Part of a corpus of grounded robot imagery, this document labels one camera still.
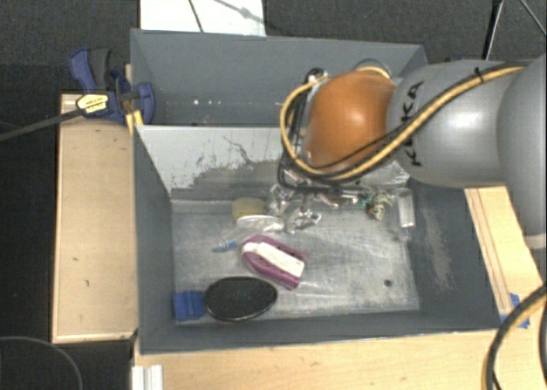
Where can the speckled yellow black toy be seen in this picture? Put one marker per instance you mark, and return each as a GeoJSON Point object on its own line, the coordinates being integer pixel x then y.
{"type": "Point", "coordinates": [379, 205]}

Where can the pale wood board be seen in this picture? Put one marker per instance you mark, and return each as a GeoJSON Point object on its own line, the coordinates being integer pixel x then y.
{"type": "Point", "coordinates": [94, 217]}

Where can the clear plastic packet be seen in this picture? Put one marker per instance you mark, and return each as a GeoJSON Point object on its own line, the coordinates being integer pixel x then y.
{"type": "Point", "coordinates": [252, 228]}

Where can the clear glass bottle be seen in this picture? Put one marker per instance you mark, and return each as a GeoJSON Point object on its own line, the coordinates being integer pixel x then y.
{"type": "Point", "coordinates": [405, 214]}

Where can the grey metal bin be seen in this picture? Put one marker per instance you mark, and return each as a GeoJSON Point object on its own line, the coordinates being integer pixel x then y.
{"type": "Point", "coordinates": [213, 80]}

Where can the blue ribbed block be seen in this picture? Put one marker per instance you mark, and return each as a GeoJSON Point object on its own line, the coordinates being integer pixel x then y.
{"type": "Point", "coordinates": [187, 305]}

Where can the purple and white packet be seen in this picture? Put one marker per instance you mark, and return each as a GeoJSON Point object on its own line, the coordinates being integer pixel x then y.
{"type": "Point", "coordinates": [273, 263]}

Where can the pale yellow round sponge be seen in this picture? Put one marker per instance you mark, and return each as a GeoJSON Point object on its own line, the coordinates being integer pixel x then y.
{"type": "Point", "coordinates": [247, 208]}

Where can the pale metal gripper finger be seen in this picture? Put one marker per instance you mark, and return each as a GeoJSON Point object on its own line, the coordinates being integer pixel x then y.
{"type": "Point", "coordinates": [280, 201]}
{"type": "Point", "coordinates": [308, 218]}

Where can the black oval brush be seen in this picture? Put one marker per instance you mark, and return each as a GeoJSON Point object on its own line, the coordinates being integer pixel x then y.
{"type": "Point", "coordinates": [239, 299]}

